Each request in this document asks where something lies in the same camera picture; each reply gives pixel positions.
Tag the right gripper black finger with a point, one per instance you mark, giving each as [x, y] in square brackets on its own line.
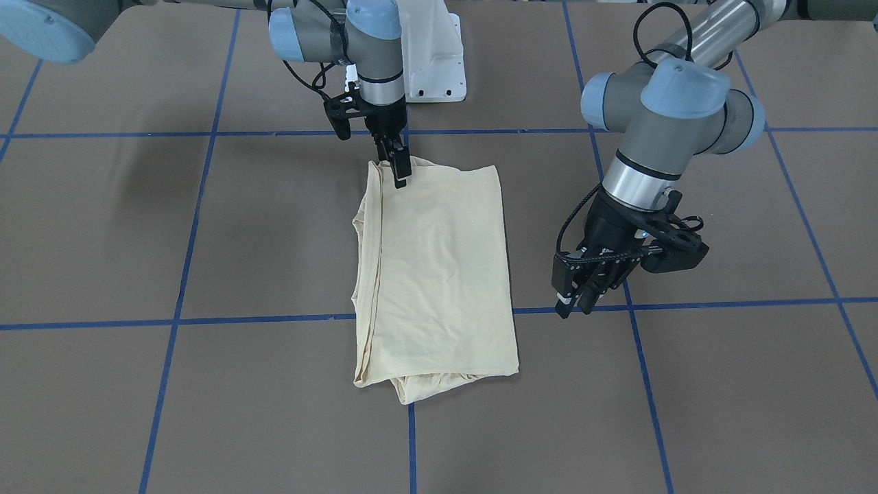
[381, 146]
[399, 158]

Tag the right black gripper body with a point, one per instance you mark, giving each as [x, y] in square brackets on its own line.
[384, 121]

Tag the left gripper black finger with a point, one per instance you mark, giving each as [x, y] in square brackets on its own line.
[575, 283]
[604, 277]

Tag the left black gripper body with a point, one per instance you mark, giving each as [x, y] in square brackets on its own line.
[609, 232]

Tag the cream yellow long-sleeve shirt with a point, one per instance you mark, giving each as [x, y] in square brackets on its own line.
[432, 298]

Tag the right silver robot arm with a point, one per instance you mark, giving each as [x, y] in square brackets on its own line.
[348, 53]

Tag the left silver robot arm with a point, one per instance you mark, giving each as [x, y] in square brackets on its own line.
[673, 103]

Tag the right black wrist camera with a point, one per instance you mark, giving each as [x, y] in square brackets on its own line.
[340, 110]

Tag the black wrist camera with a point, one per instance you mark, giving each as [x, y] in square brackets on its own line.
[340, 110]
[677, 246]

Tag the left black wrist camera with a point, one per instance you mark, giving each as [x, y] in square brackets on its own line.
[677, 246]

